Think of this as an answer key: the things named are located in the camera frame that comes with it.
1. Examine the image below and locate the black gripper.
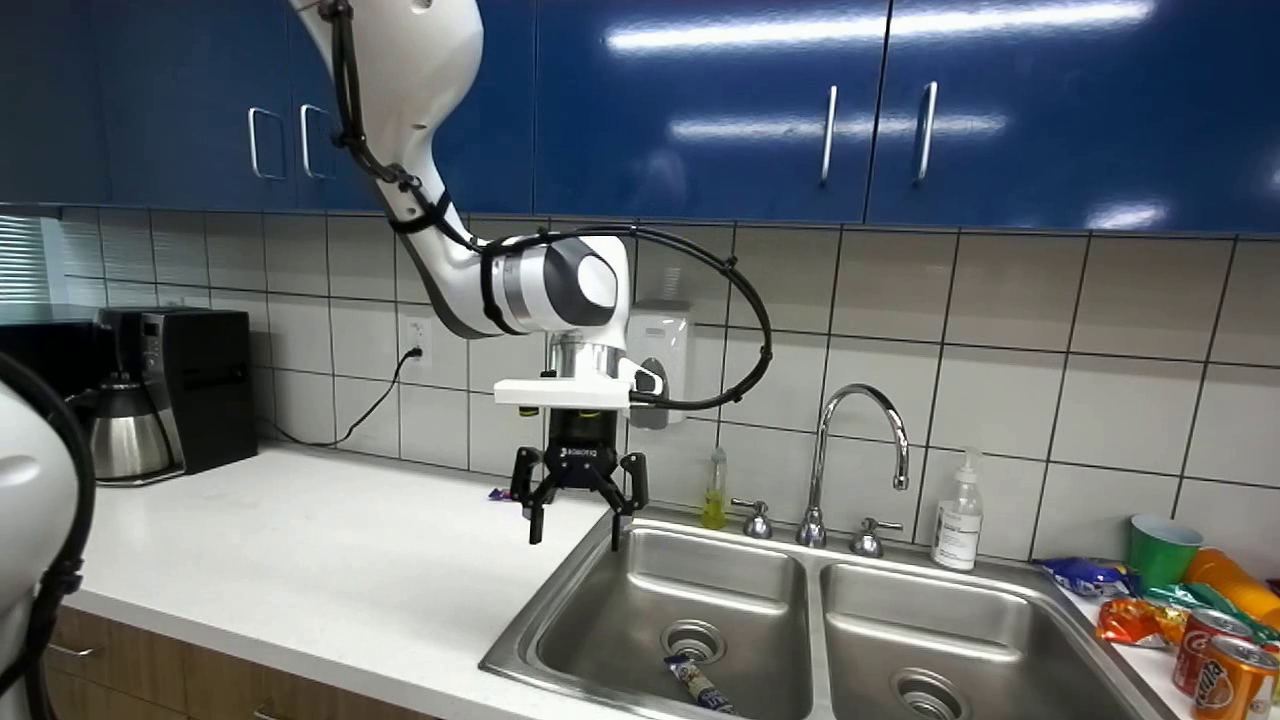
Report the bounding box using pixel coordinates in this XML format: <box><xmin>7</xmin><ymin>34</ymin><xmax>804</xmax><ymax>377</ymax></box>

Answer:
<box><xmin>507</xmin><ymin>406</ymin><xmax>651</xmax><ymax>551</ymax></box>

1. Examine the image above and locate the stainless steel double sink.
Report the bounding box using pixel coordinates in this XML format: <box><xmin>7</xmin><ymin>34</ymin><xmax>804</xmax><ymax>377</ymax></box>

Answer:
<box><xmin>475</xmin><ymin>510</ymin><xmax>1185</xmax><ymax>720</ymax></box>

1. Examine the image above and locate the green dish soap bottle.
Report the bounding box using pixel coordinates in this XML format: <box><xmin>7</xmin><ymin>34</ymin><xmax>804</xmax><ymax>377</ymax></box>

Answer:
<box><xmin>699</xmin><ymin>445</ymin><xmax>737</xmax><ymax>533</ymax></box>

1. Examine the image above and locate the chrome gooseneck faucet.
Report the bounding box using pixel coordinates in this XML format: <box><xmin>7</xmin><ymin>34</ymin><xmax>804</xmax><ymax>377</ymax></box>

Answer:
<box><xmin>795</xmin><ymin>379</ymin><xmax>914</xmax><ymax>551</ymax></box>

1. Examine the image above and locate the blue upper cabinet door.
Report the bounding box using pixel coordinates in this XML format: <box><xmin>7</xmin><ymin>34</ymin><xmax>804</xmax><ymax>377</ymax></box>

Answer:
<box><xmin>0</xmin><ymin>0</ymin><xmax>286</xmax><ymax>213</ymax></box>
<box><xmin>531</xmin><ymin>0</ymin><xmax>887</xmax><ymax>228</ymax></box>
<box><xmin>865</xmin><ymin>0</ymin><xmax>1280</xmax><ymax>241</ymax></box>
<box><xmin>279</xmin><ymin>0</ymin><xmax>536</xmax><ymax>216</ymax></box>

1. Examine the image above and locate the clear hand soap pump bottle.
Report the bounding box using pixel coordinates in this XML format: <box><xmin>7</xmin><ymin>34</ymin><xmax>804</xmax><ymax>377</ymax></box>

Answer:
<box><xmin>928</xmin><ymin>453</ymin><xmax>988</xmax><ymax>577</ymax></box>

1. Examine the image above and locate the black coffee maker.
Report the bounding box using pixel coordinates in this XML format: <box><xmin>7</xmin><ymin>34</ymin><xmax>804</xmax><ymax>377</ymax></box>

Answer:
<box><xmin>97</xmin><ymin>302</ymin><xmax>258</xmax><ymax>476</ymax></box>

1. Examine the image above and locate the steel coffee carafe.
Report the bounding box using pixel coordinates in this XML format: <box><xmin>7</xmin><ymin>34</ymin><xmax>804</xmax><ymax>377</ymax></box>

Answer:
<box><xmin>81</xmin><ymin>377</ymin><xmax>189</xmax><ymax>484</ymax></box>

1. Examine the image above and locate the wooden lower cabinet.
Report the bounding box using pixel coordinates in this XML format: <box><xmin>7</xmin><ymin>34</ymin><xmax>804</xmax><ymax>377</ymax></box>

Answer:
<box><xmin>44</xmin><ymin>604</ymin><xmax>443</xmax><ymax>720</ymax></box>

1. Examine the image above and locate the blue snack bag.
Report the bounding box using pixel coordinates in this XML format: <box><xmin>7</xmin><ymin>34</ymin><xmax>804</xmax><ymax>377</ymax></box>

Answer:
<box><xmin>1035</xmin><ymin>551</ymin><xmax>1135</xmax><ymax>604</ymax></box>

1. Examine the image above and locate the black countertop appliance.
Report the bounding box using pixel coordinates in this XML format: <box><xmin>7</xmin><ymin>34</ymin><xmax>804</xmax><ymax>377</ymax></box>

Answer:
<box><xmin>0</xmin><ymin>314</ymin><xmax>116</xmax><ymax>405</ymax></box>

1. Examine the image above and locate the orange chip bag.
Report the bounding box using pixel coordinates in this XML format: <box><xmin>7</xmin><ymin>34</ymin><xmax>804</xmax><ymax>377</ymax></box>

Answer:
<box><xmin>1091</xmin><ymin>591</ymin><xmax>1191</xmax><ymax>652</ymax></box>

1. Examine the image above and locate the green cup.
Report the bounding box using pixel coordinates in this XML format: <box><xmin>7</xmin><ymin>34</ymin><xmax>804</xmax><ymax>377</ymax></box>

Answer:
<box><xmin>1118</xmin><ymin>510</ymin><xmax>1209</xmax><ymax>588</ymax></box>

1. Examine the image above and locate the green snack wrapper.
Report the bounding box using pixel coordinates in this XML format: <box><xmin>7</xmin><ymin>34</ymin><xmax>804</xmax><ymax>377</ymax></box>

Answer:
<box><xmin>1151</xmin><ymin>581</ymin><xmax>1265</xmax><ymax>631</ymax></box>

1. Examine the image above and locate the orange snack pack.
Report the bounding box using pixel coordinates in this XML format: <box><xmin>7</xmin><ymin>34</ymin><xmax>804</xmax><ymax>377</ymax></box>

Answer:
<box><xmin>1180</xmin><ymin>544</ymin><xmax>1280</xmax><ymax>636</ymax></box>

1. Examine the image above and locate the black power cord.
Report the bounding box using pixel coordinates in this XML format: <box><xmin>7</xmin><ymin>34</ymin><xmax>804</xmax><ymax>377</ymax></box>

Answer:
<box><xmin>263</xmin><ymin>344</ymin><xmax>426</xmax><ymax>453</ymax></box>

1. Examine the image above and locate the white wall outlet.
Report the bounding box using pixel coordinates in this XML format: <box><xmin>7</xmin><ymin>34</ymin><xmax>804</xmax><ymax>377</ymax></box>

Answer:
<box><xmin>394</xmin><ymin>312</ymin><xmax>436</xmax><ymax>377</ymax></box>

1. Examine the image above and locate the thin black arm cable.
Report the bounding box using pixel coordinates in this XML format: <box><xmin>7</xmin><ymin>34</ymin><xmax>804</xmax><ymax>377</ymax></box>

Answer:
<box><xmin>314</xmin><ymin>0</ymin><xmax>775</xmax><ymax>415</ymax></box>

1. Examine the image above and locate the steel cabinet door handle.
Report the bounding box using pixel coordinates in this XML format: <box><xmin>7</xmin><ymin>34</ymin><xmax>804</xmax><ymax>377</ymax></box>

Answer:
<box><xmin>239</xmin><ymin>104</ymin><xmax>273</xmax><ymax>185</ymax></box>
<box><xmin>291</xmin><ymin>98</ymin><xmax>329</xmax><ymax>185</ymax></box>
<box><xmin>912</xmin><ymin>74</ymin><xmax>943</xmax><ymax>186</ymax></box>
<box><xmin>816</xmin><ymin>79</ymin><xmax>843</xmax><ymax>186</ymax></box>

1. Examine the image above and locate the thick black base cable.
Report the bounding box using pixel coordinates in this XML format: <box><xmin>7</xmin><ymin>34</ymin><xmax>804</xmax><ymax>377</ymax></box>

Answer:
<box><xmin>0</xmin><ymin>353</ymin><xmax>101</xmax><ymax>711</ymax></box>

